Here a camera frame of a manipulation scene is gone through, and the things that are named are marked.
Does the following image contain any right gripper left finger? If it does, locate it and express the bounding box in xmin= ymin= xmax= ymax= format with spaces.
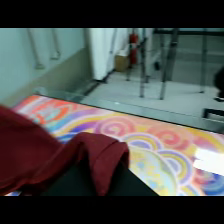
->
xmin=42 ymin=161 xmax=102 ymax=197

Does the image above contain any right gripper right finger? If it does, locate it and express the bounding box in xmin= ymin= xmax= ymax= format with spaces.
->
xmin=110 ymin=165 xmax=159 ymax=197

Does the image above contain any red T-shirt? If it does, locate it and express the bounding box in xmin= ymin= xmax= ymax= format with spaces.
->
xmin=0 ymin=104 xmax=131 ymax=197

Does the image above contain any cardboard box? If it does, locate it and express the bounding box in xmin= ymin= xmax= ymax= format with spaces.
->
xmin=114 ymin=53 xmax=130 ymax=73

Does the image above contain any red fire extinguisher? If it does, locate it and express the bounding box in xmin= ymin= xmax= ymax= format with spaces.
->
xmin=128 ymin=32 xmax=140 ymax=66

